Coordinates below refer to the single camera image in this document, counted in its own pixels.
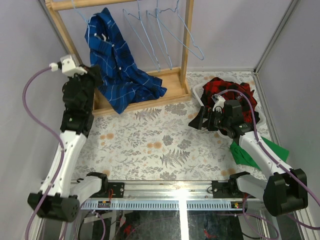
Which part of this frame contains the red shirt wire hanger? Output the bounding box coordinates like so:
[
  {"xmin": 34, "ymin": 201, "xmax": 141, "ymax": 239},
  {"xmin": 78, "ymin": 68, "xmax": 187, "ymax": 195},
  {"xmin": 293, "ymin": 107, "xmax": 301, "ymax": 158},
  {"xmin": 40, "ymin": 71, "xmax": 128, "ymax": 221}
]
[{"xmin": 122, "ymin": 0, "xmax": 161, "ymax": 73}]

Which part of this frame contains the aluminium mounting rail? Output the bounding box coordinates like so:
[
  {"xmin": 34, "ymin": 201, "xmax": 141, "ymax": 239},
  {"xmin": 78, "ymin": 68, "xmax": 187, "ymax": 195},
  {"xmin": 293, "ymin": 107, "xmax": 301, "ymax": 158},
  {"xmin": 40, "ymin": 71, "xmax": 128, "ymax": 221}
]
[{"xmin": 39, "ymin": 179, "xmax": 268, "ymax": 211}]

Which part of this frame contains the red plaid shirt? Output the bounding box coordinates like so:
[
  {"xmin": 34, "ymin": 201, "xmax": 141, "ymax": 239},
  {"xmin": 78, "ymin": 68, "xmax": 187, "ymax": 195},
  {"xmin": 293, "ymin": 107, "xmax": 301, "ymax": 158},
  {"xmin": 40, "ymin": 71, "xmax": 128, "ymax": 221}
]
[{"xmin": 200, "ymin": 77, "xmax": 258, "ymax": 123}]

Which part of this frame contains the white plastic basket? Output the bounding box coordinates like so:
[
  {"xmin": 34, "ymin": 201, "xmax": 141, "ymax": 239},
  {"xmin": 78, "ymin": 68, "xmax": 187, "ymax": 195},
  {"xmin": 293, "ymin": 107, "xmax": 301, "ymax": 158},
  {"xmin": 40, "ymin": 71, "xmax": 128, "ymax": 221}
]
[{"xmin": 192, "ymin": 81, "xmax": 267, "ymax": 139}]

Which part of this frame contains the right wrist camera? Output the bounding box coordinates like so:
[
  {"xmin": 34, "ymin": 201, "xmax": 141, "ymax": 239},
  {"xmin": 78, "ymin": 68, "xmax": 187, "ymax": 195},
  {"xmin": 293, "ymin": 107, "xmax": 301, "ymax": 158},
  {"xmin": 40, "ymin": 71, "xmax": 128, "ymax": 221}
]
[{"xmin": 212, "ymin": 94, "xmax": 226, "ymax": 114}]

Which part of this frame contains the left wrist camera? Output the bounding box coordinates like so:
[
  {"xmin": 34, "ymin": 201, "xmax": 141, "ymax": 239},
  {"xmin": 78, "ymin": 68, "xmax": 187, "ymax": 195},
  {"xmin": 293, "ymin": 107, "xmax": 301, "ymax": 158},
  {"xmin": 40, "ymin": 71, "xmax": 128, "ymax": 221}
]
[{"xmin": 49, "ymin": 54, "xmax": 88, "ymax": 78}]

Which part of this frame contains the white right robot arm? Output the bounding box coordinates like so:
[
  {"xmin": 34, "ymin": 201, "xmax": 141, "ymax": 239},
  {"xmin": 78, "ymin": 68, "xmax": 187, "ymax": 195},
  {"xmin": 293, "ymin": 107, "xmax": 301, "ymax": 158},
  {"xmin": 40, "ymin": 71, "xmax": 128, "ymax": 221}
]
[{"xmin": 188, "ymin": 100, "xmax": 308, "ymax": 217}]

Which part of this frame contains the blue shirt wire hanger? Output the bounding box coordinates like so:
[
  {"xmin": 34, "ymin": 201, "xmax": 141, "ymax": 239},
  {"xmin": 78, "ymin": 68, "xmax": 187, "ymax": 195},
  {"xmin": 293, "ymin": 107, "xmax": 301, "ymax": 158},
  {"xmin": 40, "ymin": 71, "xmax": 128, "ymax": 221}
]
[{"xmin": 71, "ymin": 0, "xmax": 110, "ymax": 45}]

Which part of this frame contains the blue plaid shirt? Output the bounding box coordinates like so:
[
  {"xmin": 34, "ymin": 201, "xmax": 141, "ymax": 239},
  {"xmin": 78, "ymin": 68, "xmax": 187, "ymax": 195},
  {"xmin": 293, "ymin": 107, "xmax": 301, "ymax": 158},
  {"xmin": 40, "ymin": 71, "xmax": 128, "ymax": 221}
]
[{"xmin": 88, "ymin": 7, "xmax": 167, "ymax": 114}]

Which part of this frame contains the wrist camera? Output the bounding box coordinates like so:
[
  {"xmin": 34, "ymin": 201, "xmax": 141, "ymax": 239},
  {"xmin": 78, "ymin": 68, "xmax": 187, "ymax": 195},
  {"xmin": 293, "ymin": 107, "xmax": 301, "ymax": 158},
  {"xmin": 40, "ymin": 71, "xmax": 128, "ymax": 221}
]
[
  {"xmin": 212, "ymin": 94, "xmax": 226, "ymax": 114},
  {"xmin": 49, "ymin": 54, "xmax": 88, "ymax": 78}
]

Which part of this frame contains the green cloth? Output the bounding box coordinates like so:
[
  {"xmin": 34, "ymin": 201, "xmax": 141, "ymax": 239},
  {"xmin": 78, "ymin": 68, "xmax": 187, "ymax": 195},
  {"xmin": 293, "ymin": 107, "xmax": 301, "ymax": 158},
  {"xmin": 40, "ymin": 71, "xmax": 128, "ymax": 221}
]
[{"xmin": 229, "ymin": 136, "xmax": 290, "ymax": 171}]

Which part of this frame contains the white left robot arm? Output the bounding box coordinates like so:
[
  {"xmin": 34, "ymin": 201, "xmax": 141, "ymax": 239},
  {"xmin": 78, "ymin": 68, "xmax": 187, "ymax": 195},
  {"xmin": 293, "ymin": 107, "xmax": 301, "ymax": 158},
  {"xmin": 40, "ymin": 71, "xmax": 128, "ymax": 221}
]
[{"xmin": 22, "ymin": 64, "xmax": 110, "ymax": 223}]

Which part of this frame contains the wooden clothes rack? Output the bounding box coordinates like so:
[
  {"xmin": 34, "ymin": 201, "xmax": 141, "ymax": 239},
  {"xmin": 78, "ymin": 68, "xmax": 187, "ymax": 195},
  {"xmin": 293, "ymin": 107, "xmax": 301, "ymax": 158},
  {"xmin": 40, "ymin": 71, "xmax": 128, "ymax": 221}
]
[{"xmin": 45, "ymin": 0, "xmax": 192, "ymax": 116}]

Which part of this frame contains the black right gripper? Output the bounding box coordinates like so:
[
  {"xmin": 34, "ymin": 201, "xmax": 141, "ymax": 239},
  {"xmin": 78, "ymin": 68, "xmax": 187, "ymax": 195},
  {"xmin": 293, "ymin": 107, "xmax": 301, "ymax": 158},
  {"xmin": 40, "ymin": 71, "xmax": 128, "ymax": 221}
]
[{"xmin": 188, "ymin": 106, "xmax": 231, "ymax": 132}]

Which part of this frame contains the light blue wire hanger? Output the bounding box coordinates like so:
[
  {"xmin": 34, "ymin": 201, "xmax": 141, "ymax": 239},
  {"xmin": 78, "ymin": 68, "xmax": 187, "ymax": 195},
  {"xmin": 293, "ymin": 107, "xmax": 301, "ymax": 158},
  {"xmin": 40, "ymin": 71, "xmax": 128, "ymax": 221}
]
[{"xmin": 154, "ymin": 0, "xmax": 205, "ymax": 61}]

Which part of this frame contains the black shirt wire hanger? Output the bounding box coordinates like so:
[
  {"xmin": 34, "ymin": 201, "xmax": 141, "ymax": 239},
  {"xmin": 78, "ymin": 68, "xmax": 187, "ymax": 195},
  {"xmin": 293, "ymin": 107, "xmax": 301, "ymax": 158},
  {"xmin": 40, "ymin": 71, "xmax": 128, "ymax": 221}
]
[{"xmin": 146, "ymin": 0, "xmax": 173, "ymax": 70}]

